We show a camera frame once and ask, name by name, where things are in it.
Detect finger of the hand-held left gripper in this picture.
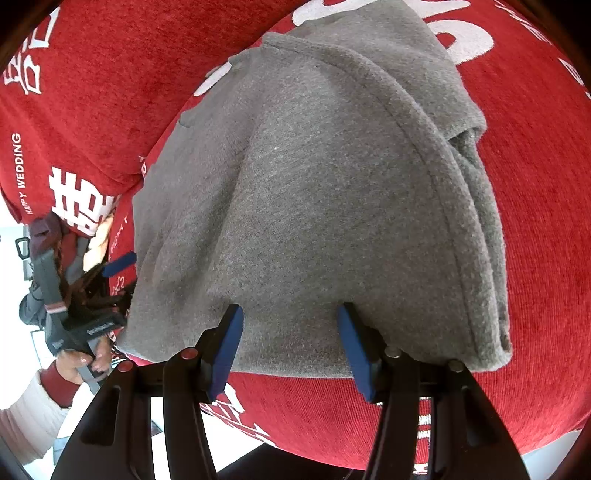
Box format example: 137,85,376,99
90,288,136,317
83,251,137,284

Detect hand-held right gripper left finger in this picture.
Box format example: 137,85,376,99
50,304,245,480

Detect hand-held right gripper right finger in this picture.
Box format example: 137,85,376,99
336,302,532,480

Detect grey sweater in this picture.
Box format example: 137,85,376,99
117,0,513,381

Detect person's left forearm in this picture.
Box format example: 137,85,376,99
0,360,79,455

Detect person's left hand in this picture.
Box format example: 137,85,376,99
60,339,114,386

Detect cream cloth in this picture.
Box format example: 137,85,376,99
88,215,116,264

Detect maroon and grey bag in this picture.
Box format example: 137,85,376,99
28,215,90,296

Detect red printed sofa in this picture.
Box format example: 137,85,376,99
0,0,591,472

